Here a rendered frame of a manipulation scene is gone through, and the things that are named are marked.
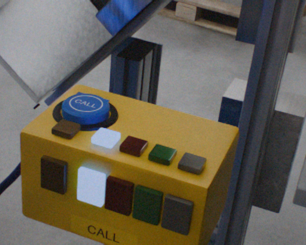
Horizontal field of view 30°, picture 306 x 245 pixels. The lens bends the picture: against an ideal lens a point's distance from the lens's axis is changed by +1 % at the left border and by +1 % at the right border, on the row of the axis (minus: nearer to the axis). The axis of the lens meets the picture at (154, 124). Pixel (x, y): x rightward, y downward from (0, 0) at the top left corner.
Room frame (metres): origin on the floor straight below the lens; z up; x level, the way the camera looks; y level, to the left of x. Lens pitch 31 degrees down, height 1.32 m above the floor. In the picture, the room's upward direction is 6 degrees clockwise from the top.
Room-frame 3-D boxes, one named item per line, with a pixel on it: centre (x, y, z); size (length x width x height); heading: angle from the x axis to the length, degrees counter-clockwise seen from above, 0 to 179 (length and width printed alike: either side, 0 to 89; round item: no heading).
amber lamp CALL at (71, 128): (0.39, 0.07, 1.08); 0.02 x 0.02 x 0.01; 72
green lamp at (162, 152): (0.36, -0.01, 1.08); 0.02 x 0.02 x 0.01; 72
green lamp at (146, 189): (0.34, 0.00, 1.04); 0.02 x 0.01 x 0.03; 72
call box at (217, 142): (0.40, 0.02, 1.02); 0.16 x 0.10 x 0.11; 72
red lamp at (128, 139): (0.37, 0.01, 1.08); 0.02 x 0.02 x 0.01; 72
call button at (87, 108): (0.42, 0.06, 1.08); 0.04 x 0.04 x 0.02
